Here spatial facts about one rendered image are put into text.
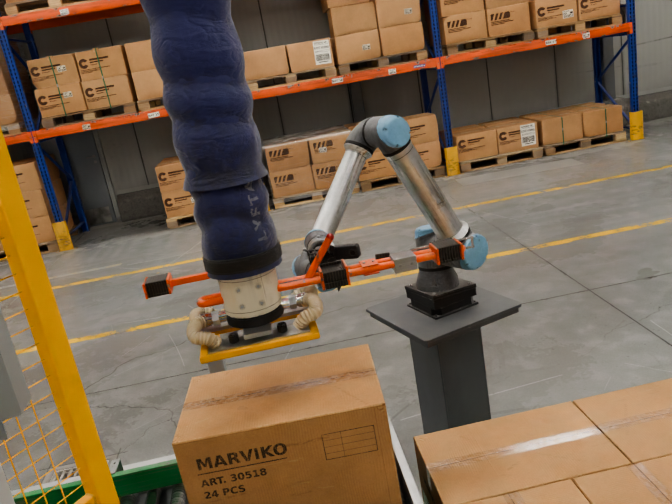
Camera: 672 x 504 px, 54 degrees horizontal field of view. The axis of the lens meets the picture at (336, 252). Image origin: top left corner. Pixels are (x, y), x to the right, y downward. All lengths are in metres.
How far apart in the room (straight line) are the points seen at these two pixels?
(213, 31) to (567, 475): 1.64
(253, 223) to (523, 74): 9.47
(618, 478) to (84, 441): 1.51
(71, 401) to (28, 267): 0.32
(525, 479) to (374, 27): 7.53
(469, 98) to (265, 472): 9.27
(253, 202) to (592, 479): 1.30
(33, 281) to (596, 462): 1.70
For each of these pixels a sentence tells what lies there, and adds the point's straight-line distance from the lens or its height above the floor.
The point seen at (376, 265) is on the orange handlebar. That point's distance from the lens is 1.94.
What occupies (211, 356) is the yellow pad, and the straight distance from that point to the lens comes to 1.86.
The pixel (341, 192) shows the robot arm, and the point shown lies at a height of 1.39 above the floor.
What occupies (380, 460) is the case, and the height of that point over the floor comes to 0.77.
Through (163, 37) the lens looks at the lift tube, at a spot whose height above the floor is 1.99.
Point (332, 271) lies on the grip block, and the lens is 1.90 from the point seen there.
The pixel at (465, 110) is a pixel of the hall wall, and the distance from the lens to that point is 10.77.
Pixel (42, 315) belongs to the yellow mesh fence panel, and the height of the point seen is 1.46.
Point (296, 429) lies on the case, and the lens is 1.88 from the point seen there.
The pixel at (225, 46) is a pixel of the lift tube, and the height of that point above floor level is 1.95.
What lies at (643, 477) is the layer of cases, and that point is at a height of 0.54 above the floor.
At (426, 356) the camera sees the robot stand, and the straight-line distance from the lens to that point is 2.96.
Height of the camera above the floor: 1.88
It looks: 17 degrees down
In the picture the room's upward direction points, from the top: 10 degrees counter-clockwise
